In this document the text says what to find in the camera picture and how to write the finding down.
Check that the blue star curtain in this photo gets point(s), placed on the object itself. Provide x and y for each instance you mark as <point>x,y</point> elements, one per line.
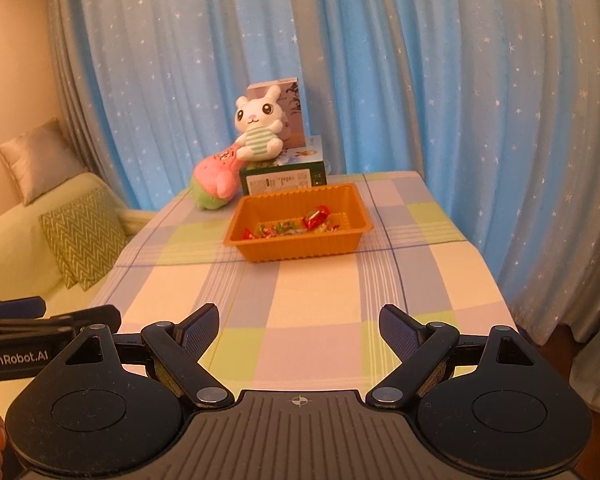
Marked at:
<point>430,85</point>

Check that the orange plastic tray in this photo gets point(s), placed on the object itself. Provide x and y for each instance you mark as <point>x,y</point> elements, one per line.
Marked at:
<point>300,250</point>

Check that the pale green sofa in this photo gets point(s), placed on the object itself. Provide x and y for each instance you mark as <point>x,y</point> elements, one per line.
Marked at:
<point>10,250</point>

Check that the green cardboard box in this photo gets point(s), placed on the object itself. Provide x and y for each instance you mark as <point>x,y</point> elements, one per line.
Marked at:
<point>285,177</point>

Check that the grey printed cardboard box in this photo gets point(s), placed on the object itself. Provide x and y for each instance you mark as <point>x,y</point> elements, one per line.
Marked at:
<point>292,105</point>

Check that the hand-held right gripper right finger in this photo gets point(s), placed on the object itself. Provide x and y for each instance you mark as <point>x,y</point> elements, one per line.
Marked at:
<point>400,332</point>

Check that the white bunny plush toy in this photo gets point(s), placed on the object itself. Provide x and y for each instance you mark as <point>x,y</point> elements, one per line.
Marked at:
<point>257,120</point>

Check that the pastel plaid tablecloth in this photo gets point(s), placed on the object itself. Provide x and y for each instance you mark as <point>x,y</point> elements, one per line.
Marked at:
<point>320,290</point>

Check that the green zigzag cushion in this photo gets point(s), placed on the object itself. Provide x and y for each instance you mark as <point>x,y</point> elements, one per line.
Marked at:
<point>85,235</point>

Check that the red and green snack packet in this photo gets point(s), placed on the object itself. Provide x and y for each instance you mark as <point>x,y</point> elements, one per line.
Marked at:
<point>267,230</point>

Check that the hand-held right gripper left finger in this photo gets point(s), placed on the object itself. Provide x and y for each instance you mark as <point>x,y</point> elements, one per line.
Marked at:
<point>200,332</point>

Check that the silver grey cushion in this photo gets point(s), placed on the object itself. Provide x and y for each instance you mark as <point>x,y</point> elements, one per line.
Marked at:
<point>35,160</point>

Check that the pink and green plush toy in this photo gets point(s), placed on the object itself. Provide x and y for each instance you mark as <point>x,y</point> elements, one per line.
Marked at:
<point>212,180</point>

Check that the red teardrop candy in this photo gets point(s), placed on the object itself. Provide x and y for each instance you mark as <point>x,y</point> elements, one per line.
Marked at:
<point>316,217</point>

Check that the large red snack packet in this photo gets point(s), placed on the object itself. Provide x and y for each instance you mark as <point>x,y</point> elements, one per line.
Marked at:
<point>248,233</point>

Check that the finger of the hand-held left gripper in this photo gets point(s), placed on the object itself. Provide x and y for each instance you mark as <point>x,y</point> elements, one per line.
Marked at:
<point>15,307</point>
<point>97,316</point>

